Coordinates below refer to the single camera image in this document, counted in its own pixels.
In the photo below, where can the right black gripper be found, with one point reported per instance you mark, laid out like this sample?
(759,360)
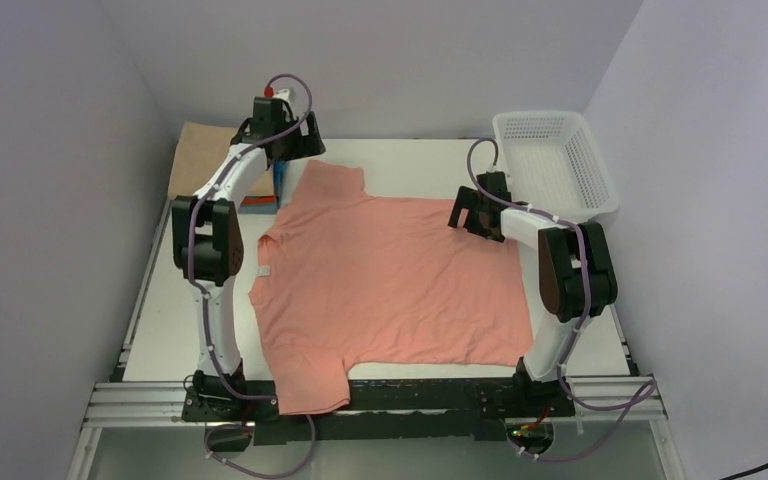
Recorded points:
(469,199)

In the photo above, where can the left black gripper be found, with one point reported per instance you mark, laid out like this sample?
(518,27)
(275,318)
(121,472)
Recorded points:
(308,146)

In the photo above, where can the pink t shirt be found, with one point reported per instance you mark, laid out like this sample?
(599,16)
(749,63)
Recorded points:
(347,278)

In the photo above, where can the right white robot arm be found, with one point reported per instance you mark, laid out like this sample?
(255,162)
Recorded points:
(576,278)

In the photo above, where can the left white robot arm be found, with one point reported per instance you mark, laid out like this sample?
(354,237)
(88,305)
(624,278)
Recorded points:
(207,242)

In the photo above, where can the folded blue t shirt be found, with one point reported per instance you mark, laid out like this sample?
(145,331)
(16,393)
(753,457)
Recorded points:
(265,197)

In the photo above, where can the white plastic basket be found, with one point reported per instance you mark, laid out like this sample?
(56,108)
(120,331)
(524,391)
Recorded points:
(554,163)

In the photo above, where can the folded tan t shirt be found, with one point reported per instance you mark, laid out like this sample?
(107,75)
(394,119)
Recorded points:
(200,151)

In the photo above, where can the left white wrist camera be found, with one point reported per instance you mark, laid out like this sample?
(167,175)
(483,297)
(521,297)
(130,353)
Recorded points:
(287,95)

